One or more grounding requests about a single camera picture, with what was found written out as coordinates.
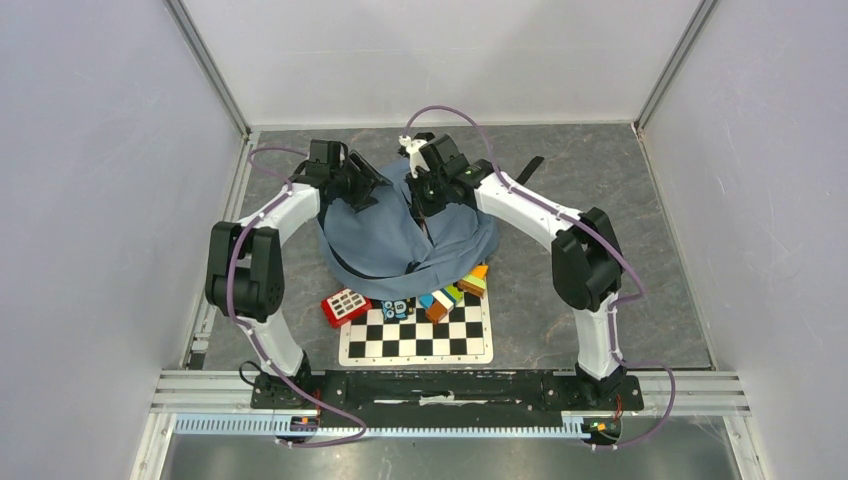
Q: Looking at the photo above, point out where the blue owl toy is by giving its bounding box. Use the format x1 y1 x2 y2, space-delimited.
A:
380 297 416 324

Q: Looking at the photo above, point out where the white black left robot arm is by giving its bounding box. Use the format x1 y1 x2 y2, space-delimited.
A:
205 140 391 408

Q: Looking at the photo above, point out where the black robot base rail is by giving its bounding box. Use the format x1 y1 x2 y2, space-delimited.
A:
246 370 644 446

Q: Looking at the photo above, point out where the black white chess mat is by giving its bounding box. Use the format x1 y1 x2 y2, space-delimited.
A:
338 294 494 368

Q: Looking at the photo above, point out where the multicolour toy brick stack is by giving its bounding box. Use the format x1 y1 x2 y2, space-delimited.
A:
418 264 489 324

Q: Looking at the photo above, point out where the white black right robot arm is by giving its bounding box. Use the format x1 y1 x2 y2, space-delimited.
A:
399 132 626 408

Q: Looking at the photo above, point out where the blue grey backpack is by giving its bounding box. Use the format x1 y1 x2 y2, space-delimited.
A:
317 160 499 300

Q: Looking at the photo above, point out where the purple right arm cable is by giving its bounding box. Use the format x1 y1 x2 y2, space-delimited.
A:
402 104 677 452

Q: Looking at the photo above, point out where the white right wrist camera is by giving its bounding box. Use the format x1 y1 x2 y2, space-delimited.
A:
398 135 430 179

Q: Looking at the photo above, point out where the red toy block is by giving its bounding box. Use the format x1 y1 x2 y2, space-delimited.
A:
320 288 372 329

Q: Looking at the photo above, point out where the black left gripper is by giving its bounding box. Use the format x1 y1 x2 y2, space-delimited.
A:
331 151 392 214

